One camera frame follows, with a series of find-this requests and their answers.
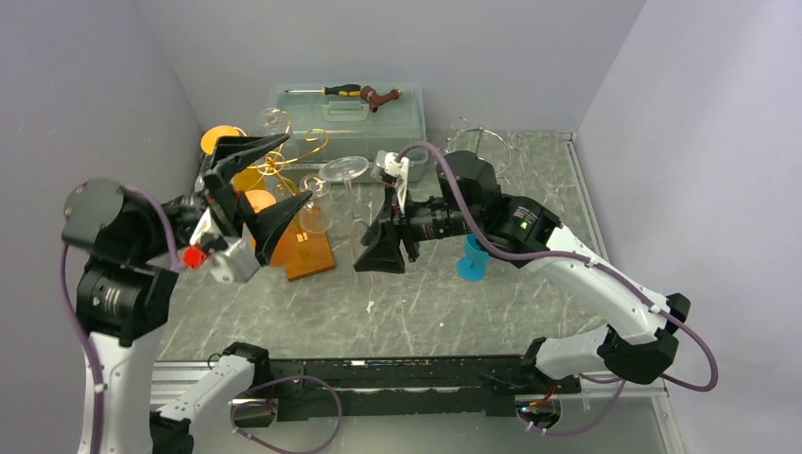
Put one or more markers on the brown pipe fitting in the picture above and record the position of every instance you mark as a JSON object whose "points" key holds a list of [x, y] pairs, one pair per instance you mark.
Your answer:
{"points": [[375, 100]]}

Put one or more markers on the yellow frosted wine glass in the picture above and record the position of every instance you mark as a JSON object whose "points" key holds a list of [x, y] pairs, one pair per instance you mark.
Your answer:
{"points": [[223, 141]]}

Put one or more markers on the silver wire cup rack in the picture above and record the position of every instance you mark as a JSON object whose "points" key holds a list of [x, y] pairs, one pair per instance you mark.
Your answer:
{"points": [[489, 146]]}

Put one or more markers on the clear stemless glass front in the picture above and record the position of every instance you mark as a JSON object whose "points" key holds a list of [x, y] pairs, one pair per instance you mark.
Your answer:
{"points": [[316, 215]]}

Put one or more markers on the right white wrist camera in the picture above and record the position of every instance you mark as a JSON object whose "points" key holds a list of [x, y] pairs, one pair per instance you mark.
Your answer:
{"points": [[392, 170]]}

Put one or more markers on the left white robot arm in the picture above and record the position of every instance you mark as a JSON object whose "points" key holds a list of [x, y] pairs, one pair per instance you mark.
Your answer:
{"points": [[136, 248]]}

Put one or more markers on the blue plastic wine glass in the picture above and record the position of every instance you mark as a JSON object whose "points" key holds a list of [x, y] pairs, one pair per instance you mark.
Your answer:
{"points": [[472, 266]]}

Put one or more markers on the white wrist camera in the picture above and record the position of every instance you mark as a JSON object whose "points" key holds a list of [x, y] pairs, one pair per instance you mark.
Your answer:
{"points": [[230, 259], [392, 170]]}

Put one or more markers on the clear plastic storage box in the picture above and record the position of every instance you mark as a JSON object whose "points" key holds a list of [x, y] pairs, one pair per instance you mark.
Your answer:
{"points": [[330, 127]]}

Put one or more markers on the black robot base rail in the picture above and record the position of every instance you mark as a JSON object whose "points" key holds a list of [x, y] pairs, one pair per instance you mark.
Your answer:
{"points": [[306, 388]]}

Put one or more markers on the small clear cup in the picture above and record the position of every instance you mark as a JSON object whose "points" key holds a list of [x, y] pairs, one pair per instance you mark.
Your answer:
{"points": [[345, 170]]}

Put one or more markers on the clear wine glass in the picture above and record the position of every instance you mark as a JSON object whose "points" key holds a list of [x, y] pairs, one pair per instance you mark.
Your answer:
{"points": [[274, 121]]}

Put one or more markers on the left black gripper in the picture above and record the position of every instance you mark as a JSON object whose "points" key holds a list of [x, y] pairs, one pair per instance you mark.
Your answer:
{"points": [[231, 153]]}

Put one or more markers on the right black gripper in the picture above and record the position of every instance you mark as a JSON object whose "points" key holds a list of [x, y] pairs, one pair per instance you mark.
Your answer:
{"points": [[385, 252]]}

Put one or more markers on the gold wire wine glass rack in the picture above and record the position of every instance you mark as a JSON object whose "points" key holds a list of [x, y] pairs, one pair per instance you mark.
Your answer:
{"points": [[303, 249]]}

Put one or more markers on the orange plastic wine glass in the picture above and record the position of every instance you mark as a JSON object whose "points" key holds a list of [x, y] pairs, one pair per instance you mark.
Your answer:
{"points": [[271, 219]]}

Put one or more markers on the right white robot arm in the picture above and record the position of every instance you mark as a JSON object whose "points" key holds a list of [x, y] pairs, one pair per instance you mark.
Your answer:
{"points": [[638, 341]]}

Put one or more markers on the black yellow screwdriver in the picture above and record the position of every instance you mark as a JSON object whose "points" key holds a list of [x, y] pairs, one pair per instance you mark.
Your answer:
{"points": [[344, 90]]}

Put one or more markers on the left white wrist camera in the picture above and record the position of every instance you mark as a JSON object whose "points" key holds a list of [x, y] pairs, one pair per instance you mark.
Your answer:
{"points": [[230, 259]]}

